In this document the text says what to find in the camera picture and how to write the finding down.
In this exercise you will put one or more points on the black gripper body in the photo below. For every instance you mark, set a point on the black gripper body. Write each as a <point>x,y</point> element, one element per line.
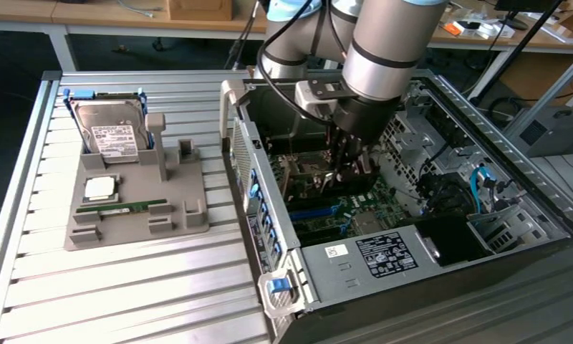
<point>368,118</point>

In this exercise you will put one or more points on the graphics card with metal bracket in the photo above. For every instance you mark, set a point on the graphics card with metal bracket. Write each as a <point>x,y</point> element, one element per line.
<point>310,184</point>

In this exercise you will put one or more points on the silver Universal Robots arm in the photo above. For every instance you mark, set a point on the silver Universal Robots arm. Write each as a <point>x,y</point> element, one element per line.
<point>386,53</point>

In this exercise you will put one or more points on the CPU socket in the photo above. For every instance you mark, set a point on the CPU socket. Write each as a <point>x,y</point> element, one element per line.
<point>310,162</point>

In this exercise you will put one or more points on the perforated metal drive cage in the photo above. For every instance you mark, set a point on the perforated metal drive cage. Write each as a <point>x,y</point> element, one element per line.
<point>413,145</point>

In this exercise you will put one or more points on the green motherboard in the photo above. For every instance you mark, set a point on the green motherboard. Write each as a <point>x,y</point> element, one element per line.
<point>381,209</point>

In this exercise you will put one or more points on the silver chipset heat sink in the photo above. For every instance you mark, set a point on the silver chipset heat sink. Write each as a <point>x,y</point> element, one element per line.
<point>368,222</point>

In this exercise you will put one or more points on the blue expansion slot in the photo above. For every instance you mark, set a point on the blue expansion slot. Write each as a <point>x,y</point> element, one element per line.
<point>314,212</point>

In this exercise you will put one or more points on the black case fan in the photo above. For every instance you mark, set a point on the black case fan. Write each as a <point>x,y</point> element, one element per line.
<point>444,193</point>

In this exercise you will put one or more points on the wooden desk grey legs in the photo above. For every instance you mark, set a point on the wooden desk grey legs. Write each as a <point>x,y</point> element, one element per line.
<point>28,10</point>
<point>462,40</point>

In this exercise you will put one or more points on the black stand pole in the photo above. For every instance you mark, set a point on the black stand pole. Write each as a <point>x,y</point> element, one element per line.
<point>496,71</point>

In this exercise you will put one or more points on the grey power supply unit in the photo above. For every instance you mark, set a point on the grey power supply unit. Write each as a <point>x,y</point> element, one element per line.
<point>344,276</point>

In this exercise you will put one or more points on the small orange box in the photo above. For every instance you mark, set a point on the small orange box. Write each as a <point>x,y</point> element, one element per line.
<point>453,28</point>

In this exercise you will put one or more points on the metal disk bay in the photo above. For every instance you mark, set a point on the metal disk bay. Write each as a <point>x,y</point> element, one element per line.
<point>510,229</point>

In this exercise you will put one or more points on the small white box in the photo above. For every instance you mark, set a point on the small white box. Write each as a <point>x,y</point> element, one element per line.
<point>494,30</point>

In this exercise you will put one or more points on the blue case latch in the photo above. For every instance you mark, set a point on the blue case latch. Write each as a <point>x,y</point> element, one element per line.
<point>277,286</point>

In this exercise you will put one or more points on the grey computer tower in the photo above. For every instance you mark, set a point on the grey computer tower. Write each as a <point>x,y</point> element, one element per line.
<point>553,132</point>

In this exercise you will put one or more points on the black monitor with stand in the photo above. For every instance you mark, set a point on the black monitor with stand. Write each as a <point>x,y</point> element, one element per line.
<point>517,22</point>

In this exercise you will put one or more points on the open black PC case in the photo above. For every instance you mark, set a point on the open black PC case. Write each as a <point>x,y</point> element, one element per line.
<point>410,315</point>

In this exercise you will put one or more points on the grey parts rack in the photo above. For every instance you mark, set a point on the grey parts rack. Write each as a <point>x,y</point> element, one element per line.
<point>136,186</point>

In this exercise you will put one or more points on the green RAM stick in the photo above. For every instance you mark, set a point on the green RAM stick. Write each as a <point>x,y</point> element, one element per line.
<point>128,206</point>

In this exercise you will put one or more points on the brown wooden box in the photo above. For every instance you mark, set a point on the brown wooden box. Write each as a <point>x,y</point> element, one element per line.
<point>197,9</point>

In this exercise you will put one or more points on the silver CPU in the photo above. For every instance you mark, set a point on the silver CPU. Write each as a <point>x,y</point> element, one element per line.
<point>100,188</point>

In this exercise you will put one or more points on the hard disk drive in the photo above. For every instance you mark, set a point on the hard disk drive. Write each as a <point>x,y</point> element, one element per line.
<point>82,96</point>

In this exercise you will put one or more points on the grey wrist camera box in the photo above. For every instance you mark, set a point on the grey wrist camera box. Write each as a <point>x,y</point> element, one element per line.
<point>314,95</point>

